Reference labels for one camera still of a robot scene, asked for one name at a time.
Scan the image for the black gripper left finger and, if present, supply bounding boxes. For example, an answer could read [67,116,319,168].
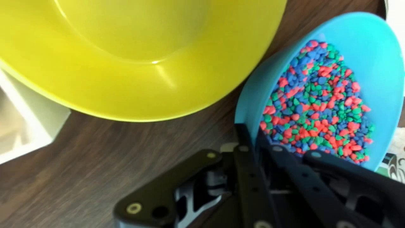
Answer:
[234,124,280,228]

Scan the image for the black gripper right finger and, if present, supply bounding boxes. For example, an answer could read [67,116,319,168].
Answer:
[269,145,405,228]

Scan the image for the colourful beads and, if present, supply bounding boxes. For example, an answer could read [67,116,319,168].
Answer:
[259,39,374,163]

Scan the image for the blue plastic bowl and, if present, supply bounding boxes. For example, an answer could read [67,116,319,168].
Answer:
[235,11,404,171]

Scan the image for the yellow plastic bowl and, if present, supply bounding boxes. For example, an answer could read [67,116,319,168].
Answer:
[0,0,287,121]

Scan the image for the round dark wooden table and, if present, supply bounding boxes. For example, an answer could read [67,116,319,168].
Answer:
[0,0,385,228]

